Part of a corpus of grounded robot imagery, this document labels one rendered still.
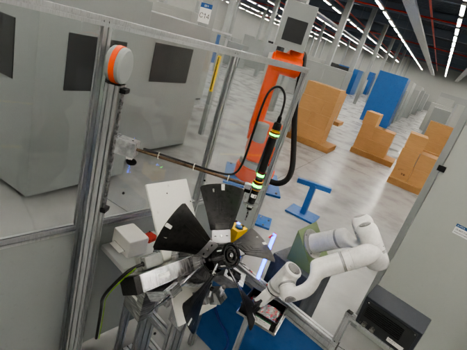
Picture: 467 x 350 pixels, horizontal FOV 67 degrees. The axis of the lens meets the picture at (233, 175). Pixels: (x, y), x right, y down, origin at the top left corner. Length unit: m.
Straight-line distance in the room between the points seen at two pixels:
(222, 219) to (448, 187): 1.94
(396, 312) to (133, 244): 1.34
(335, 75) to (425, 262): 9.45
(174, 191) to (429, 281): 2.26
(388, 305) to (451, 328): 1.67
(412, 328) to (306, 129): 8.26
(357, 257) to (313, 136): 8.19
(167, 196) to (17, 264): 0.79
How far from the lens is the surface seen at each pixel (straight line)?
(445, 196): 3.15
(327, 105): 9.59
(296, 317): 2.13
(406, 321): 1.81
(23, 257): 2.04
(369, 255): 1.63
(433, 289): 3.36
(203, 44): 2.06
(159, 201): 1.79
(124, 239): 2.06
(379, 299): 1.83
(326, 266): 1.62
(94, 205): 1.84
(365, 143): 10.84
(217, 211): 1.73
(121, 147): 1.68
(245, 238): 1.90
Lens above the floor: 2.13
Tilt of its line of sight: 21 degrees down
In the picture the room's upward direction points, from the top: 17 degrees clockwise
